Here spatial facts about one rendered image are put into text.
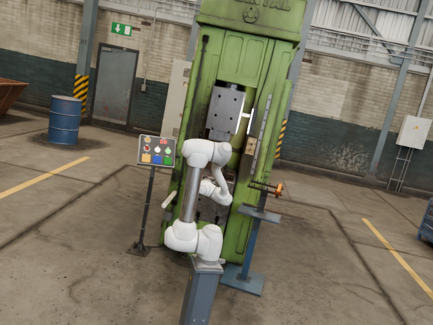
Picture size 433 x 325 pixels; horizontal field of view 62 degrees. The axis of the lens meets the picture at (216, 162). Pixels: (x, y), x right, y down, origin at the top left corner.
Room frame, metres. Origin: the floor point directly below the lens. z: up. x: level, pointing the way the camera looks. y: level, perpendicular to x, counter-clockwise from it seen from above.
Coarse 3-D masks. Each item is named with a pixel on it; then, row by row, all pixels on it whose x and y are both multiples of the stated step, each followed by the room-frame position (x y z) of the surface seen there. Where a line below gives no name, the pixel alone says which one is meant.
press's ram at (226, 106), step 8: (216, 88) 3.42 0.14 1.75; (224, 88) 3.41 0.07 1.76; (216, 96) 3.42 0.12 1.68; (224, 96) 3.41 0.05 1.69; (232, 96) 3.41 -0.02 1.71; (240, 96) 3.40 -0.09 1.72; (216, 104) 3.42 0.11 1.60; (224, 104) 3.41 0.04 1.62; (232, 104) 3.40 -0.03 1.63; (240, 104) 3.40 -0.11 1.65; (208, 112) 3.42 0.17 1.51; (216, 112) 3.41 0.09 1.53; (224, 112) 3.41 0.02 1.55; (232, 112) 3.40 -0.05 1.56; (240, 112) 3.40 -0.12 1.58; (208, 120) 3.42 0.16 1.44; (216, 120) 3.41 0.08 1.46; (224, 120) 3.41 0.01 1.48; (232, 120) 3.40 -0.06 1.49; (208, 128) 3.42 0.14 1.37; (216, 128) 3.41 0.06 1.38; (224, 128) 3.41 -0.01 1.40; (232, 128) 3.40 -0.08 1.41
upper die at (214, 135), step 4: (212, 128) 3.48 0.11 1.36; (212, 132) 3.41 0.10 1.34; (216, 132) 3.41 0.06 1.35; (220, 132) 3.41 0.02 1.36; (224, 132) 3.41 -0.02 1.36; (228, 132) 3.45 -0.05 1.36; (212, 136) 3.41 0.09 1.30; (216, 136) 3.41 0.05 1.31; (220, 136) 3.41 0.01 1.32; (224, 136) 3.41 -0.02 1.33; (228, 136) 3.40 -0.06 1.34; (216, 140) 3.41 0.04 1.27; (220, 140) 3.41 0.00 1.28; (224, 140) 3.40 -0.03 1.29; (228, 140) 3.40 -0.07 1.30
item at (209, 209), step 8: (208, 176) 3.39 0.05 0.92; (224, 176) 3.52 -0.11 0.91; (216, 184) 3.34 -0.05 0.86; (232, 184) 3.33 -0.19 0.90; (232, 192) 3.33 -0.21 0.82; (200, 200) 3.35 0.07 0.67; (208, 200) 3.35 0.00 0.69; (200, 208) 3.35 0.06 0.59; (208, 208) 3.35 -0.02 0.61; (216, 208) 3.34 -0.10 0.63; (224, 208) 3.33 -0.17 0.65; (200, 216) 3.35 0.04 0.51; (208, 216) 3.34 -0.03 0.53; (216, 216) 3.38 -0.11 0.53; (224, 216) 3.33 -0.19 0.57; (224, 224) 3.33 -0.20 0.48
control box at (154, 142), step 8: (144, 136) 3.30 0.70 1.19; (152, 136) 3.33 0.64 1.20; (144, 144) 3.27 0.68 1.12; (152, 144) 3.30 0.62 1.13; (160, 144) 3.33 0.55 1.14; (168, 144) 3.36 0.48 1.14; (144, 152) 3.23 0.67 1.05; (152, 152) 3.26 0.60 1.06; (160, 152) 3.30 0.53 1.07; (152, 160) 3.23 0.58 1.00; (168, 168) 3.33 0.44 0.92
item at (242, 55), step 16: (240, 32) 3.55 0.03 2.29; (224, 48) 3.56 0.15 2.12; (240, 48) 3.56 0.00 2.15; (256, 48) 3.54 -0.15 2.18; (224, 64) 3.57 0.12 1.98; (240, 64) 3.54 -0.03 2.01; (256, 64) 3.54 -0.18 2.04; (224, 80) 3.55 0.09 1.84; (240, 80) 3.54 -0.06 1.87; (256, 80) 3.53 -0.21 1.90
